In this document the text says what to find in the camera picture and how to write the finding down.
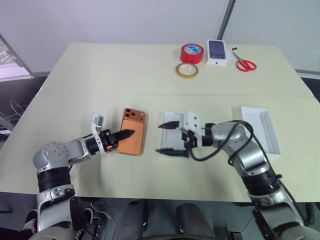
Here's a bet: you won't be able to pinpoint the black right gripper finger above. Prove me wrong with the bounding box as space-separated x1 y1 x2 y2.
154 147 189 159
157 120 181 130

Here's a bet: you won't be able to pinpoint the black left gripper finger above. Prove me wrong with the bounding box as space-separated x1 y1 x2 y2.
112 129 136 139
113 135 131 146

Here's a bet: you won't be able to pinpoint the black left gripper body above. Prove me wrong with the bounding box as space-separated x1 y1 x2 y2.
100 129 119 153

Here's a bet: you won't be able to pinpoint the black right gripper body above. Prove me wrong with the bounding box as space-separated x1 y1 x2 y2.
179 127 204 159

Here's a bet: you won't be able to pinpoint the orange smartphone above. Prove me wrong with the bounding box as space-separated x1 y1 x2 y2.
115 107 148 157

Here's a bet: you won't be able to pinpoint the white phone box base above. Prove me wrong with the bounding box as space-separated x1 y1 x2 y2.
158 111 191 159

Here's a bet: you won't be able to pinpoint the white phone box lid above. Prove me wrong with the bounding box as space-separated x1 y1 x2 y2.
233 106 282 156

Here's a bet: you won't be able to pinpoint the white box with phone print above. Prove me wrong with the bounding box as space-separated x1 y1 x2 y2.
206 38 230 68

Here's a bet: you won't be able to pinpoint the yellow tape roll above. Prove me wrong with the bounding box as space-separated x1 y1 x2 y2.
174 62 200 80

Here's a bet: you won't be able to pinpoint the dark rounded shape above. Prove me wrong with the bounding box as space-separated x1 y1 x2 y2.
175 202 219 240
116 198 151 240

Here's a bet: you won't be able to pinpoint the red tape roll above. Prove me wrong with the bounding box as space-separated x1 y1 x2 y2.
179 43 205 64

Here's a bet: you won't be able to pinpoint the black and white sneaker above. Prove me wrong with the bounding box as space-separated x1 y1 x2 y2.
23 209 39 235

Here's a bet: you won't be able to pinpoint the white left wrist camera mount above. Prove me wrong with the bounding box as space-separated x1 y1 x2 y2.
90 114 106 154

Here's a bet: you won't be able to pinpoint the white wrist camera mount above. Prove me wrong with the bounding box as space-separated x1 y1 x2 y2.
181 111 206 147
90 114 106 154

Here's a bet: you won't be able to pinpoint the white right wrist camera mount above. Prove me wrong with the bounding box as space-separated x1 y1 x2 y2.
181 111 206 147

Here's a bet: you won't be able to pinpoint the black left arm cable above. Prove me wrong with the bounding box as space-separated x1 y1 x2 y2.
74 133 96 141

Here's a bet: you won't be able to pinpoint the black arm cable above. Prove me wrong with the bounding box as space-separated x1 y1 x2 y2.
187 120 255 166
74 133 96 141

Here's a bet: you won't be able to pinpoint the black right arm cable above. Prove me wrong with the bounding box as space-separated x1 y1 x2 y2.
187 120 255 166

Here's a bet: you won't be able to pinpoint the red handled scissors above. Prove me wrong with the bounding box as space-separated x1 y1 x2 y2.
231 51 258 73

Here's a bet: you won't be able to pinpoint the white wire tangle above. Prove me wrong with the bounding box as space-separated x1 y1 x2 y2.
0 99 28 132

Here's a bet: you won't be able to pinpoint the grey metal wall strip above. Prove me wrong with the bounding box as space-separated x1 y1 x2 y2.
215 0 237 39

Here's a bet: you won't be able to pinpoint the window blind with grey frame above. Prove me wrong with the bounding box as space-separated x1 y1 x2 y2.
0 33 35 80

